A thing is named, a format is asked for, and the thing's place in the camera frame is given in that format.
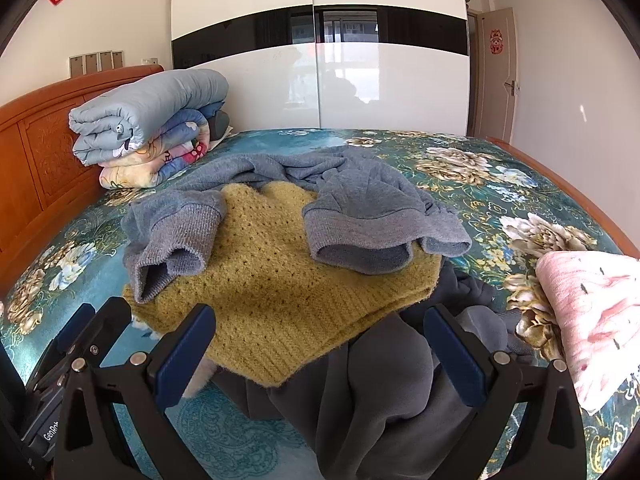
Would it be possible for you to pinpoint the grey-blue knit sweater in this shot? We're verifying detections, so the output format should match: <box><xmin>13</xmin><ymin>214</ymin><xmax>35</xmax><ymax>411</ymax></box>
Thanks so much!
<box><xmin>122</xmin><ymin>145</ymin><xmax>472</xmax><ymax>302</ymax></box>

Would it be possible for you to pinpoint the dark grey garment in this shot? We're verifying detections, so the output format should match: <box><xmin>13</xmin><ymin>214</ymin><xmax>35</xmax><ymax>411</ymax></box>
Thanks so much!
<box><xmin>214</xmin><ymin>262</ymin><xmax>535</xmax><ymax>479</ymax></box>

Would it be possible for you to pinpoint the pink folded blanket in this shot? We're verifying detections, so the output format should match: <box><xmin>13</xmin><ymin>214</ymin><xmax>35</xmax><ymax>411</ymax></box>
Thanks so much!
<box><xmin>536</xmin><ymin>250</ymin><xmax>639</xmax><ymax>414</ymax></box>

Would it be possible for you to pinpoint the mustard yellow knit sweater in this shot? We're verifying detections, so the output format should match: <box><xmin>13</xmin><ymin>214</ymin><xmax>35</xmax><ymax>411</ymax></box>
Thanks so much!
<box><xmin>131</xmin><ymin>184</ymin><xmax>440</xmax><ymax>387</ymax></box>

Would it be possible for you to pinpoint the wooden headboard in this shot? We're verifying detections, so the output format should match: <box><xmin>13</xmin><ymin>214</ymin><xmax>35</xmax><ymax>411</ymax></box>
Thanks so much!
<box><xmin>1</xmin><ymin>65</ymin><xmax>162</xmax><ymax>297</ymax></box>

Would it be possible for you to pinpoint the light blue folded quilt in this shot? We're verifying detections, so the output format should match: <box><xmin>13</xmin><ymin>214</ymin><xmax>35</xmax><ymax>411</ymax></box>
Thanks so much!
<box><xmin>68</xmin><ymin>68</ymin><xmax>229</xmax><ymax>166</ymax></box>

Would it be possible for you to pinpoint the floral folded quilt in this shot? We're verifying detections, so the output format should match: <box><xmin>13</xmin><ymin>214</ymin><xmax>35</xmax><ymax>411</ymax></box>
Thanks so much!
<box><xmin>99</xmin><ymin>101</ymin><xmax>230</xmax><ymax>190</ymax></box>

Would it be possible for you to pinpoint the beige room door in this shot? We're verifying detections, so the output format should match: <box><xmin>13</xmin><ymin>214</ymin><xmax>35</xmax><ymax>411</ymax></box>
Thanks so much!
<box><xmin>474</xmin><ymin>8</ymin><xmax>520</xmax><ymax>144</ymax></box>

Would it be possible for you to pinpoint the red door decoration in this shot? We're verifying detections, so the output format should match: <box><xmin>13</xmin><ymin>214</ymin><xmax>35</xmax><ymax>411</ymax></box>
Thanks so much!
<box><xmin>489</xmin><ymin>29</ymin><xmax>504</xmax><ymax>55</ymax></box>

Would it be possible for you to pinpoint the white glossy wardrobe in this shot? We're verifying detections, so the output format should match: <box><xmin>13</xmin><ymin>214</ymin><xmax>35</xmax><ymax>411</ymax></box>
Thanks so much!
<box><xmin>171</xmin><ymin>0</ymin><xmax>470</xmax><ymax>136</ymax></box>

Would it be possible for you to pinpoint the wooden bed frame edge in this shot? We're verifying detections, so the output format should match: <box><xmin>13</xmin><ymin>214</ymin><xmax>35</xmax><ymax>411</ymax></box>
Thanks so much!
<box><xmin>487</xmin><ymin>136</ymin><xmax>640</xmax><ymax>258</ymax></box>

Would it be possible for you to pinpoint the wall switch panel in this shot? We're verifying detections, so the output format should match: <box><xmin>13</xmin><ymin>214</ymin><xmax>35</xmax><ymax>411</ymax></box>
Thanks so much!
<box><xmin>68</xmin><ymin>51</ymin><xmax>124</xmax><ymax>78</ymax></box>

